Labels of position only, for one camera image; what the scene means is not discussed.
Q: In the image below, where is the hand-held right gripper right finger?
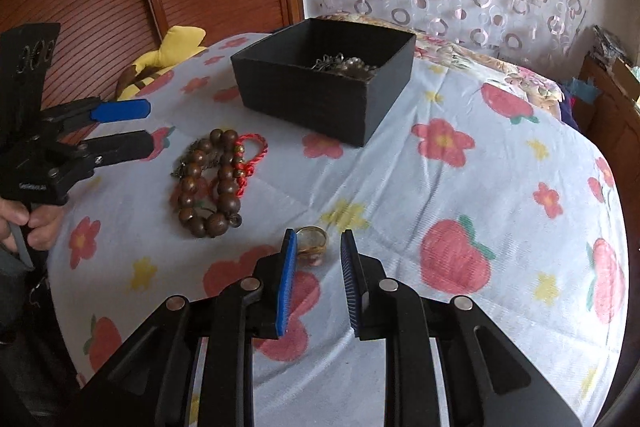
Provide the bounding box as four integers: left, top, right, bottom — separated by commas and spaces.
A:
341, 229, 581, 427

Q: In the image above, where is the cardboard box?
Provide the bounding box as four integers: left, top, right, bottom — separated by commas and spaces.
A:
612, 57, 640, 100

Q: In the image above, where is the stack of patterned cloth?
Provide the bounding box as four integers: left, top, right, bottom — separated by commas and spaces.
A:
592, 24, 631, 62

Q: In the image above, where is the red cord bracelet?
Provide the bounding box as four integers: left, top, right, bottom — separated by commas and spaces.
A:
232, 134, 269, 198

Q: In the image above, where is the floral blanket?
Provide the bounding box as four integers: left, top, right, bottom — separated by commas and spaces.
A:
320, 12, 566, 118

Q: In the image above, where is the brown wooden bead bracelet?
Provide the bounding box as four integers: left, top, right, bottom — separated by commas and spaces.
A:
171, 128, 246, 239

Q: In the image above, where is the gold ring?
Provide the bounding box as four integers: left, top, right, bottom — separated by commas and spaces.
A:
295, 225, 329, 266

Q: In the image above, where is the teal bag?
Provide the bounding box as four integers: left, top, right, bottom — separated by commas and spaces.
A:
565, 77, 603, 105

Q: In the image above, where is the yellow plush toy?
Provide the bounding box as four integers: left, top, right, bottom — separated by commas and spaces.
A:
116, 26, 207, 102

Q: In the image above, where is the black box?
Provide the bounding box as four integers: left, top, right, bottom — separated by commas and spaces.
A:
230, 18, 417, 148

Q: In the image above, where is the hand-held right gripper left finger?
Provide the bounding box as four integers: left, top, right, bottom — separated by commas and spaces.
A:
75, 228, 300, 427

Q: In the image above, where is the pearl bracelet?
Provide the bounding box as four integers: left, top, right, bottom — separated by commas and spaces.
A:
340, 57, 379, 80

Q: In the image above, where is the person's dark clothing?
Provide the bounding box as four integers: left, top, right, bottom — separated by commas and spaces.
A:
0, 252, 81, 427

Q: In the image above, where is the dark blue blanket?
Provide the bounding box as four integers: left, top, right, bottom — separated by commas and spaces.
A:
555, 99, 577, 124

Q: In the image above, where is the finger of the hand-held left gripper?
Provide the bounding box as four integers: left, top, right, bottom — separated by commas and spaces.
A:
65, 129, 154, 170
40, 97, 152, 132

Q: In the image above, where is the brown wooden cabinet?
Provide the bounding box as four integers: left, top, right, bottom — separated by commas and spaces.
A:
575, 52, 640, 158

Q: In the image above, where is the person's left hand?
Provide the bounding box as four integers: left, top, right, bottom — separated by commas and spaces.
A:
0, 198, 67, 253

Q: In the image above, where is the silver chain jewelry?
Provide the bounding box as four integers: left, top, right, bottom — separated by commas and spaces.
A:
309, 52, 346, 72

